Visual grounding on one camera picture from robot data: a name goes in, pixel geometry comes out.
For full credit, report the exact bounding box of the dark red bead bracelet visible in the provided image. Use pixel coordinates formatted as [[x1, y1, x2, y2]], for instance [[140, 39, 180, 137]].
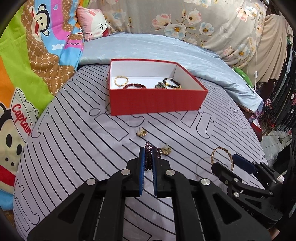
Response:
[[122, 82, 147, 90]]

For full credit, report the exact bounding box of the silver wristwatch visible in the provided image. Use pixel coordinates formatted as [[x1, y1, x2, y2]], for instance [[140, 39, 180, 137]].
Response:
[[154, 82, 167, 89]]

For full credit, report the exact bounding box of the thin gold bangle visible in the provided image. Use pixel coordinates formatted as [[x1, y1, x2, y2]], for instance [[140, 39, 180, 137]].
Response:
[[210, 146, 234, 172]]

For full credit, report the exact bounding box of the red cardboard box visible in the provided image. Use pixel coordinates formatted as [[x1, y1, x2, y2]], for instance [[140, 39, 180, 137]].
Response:
[[108, 59, 208, 115]]

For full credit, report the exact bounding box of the purple garnet bead strand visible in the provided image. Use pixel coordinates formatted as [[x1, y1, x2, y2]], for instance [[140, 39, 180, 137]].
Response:
[[144, 142, 162, 171]]

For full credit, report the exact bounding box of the grey floral pillow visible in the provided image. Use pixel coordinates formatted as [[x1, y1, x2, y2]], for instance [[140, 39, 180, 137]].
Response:
[[88, 0, 267, 68]]

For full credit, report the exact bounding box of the pink cat cushion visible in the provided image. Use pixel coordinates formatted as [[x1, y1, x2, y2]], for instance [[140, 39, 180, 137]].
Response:
[[76, 6, 110, 41]]

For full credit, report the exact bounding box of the colourful monkey cartoon blanket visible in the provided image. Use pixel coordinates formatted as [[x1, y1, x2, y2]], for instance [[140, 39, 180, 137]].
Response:
[[1, 1, 88, 211]]

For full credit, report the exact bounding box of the light blue quilt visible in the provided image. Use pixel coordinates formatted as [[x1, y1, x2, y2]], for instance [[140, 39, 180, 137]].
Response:
[[79, 33, 263, 113]]

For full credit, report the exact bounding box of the white cord with switch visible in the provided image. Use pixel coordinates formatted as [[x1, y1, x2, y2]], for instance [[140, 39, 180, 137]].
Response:
[[253, 34, 261, 88]]

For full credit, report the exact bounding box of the beige curtain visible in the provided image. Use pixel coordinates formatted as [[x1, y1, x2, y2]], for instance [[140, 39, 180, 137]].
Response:
[[242, 14, 293, 85]]

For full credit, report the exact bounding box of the gold flower earring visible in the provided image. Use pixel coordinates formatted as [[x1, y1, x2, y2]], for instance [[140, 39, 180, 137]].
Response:
[[161, 144, 171, 156], [136, 128, 147, 137]]

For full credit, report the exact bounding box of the black and gold bead bracelet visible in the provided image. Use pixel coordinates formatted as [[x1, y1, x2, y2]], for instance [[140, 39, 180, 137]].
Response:
[[162, 78, 183, 90]]

